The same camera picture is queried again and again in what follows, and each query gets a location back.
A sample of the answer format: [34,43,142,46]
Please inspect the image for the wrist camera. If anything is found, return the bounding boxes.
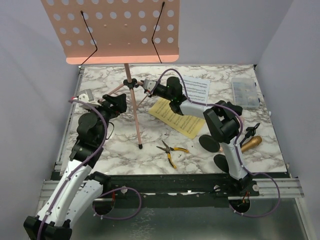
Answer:
[71,89,96,109]
[142,79,158,97]

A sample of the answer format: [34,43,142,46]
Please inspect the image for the yellow handled pliers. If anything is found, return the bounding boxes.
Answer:
[157,141,189,169]

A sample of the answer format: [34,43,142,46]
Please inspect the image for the pink perforated music stand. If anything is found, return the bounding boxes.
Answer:
[39,0,181,150]

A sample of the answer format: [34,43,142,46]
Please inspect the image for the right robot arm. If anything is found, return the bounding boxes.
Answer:
[142,76,248,196]

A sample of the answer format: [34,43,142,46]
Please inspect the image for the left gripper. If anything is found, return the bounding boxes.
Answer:
[87,93,127,143]

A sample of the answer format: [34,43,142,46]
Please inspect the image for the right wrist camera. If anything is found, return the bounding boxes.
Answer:
[142,79,158,97]

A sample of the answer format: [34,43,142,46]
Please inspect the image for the clear plastic parts box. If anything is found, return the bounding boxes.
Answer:
[230,78,260,109]

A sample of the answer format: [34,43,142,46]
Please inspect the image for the yellow sheet music page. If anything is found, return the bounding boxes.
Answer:
[148,98,205,139]

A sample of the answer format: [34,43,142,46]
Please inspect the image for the gold toy microphone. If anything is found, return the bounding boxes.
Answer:
[241,135,263,153]

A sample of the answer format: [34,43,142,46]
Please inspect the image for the black mic stand front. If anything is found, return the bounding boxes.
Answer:
[213,122,261,174]

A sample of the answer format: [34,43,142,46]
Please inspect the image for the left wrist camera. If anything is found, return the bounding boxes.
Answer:
[71,89,96,109]

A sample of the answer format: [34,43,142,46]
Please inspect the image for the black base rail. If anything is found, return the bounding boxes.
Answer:
[54,171,259,213]

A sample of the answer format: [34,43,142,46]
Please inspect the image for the white sheet music page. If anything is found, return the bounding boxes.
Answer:
[180,76,211,104]

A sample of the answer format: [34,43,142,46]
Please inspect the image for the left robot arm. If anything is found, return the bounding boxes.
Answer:
[23,93,127,240]

